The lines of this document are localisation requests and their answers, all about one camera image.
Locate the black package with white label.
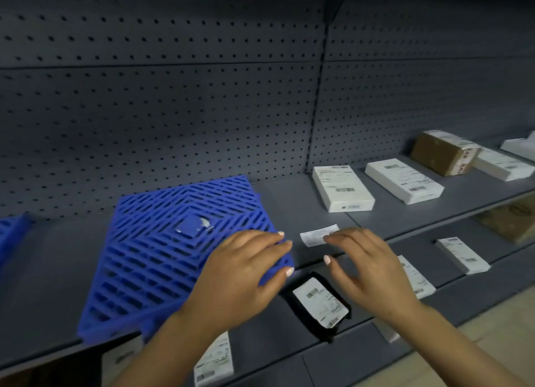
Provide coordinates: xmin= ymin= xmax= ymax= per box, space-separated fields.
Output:
xmin=283 ymin=272 xmax=351 ymax=344

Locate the white labelled box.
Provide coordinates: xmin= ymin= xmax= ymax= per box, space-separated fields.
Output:
xmin=193 ymin=331 xmax=235 ymax=387
xmin=101 ymin=336 xmax=145 ymax=386
xmin=472 ymin=147 xmax=535 ymax=182
xmin=312 ymin=165 xmax=375 ymax=214
xmin=435 ymin=237 xmax=492 ymax=276
xmin=500 ymin=131 xmax=535 ymax=163
xmin=365 ymin=158 xmax=445 ymax=205
xmin=397 ymin=255 xmax=437 ymax=300

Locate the person's right forearm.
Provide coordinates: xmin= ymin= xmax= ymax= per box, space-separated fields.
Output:
xmin=376 ymin=296 xmax=528 ymax=387

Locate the blue plastic grid tile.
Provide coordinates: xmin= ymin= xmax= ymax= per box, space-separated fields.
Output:
xmin=77 ymin=175 xmax=296 ymax=346

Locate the person's right hand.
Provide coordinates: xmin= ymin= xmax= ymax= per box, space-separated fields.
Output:
xmin=323 ymin=227 xmax=420 ymax=318

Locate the grey metal pegboard shelving unit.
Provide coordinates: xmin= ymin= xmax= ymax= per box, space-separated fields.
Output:
xmin=0 ymin=0 xmax=535 ymax=387

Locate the person's left forearm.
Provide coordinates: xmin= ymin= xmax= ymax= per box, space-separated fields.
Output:
xmin=110 ymin=307 xmax=251 ymax=387

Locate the white paper label slip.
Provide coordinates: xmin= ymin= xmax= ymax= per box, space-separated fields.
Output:
xmin=300 ymin=224 xmax=340 ymax=248

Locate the small white box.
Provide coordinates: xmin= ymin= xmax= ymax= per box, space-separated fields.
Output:
xmin=371 ymin=318 xmax=401 ymax=344

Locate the brown taped cardboard box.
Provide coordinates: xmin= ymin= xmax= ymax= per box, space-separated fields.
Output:
xmin=410 ymin=130 xmax=482 ymax=177

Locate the plain brown cardboard box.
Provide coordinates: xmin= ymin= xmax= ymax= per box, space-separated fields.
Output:
xmin=474 ymin=202 xmax=535 ymax=245

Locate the person's left hand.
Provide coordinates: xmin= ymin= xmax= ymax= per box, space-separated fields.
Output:
xmin=181 ymin=231 xmax=295 ymax=337

